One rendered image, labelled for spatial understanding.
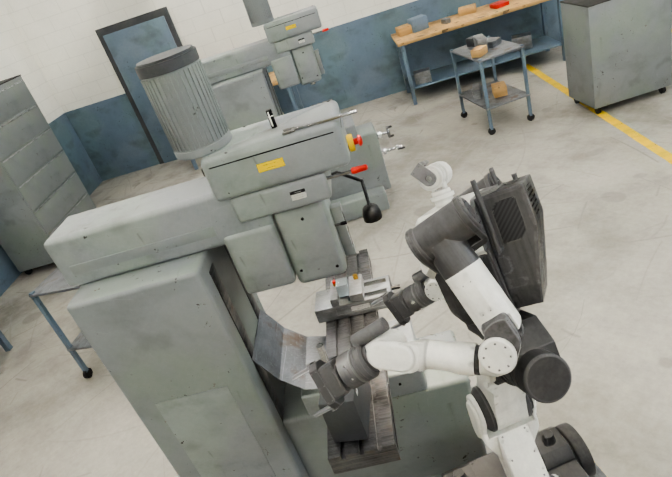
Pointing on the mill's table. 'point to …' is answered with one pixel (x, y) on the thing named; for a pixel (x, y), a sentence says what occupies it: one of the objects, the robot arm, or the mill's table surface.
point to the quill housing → (312, 241)
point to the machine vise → (341, 307)
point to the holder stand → (350, 415)
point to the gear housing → (282, 197)
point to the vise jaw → (356, 288)
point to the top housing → (277, 152)
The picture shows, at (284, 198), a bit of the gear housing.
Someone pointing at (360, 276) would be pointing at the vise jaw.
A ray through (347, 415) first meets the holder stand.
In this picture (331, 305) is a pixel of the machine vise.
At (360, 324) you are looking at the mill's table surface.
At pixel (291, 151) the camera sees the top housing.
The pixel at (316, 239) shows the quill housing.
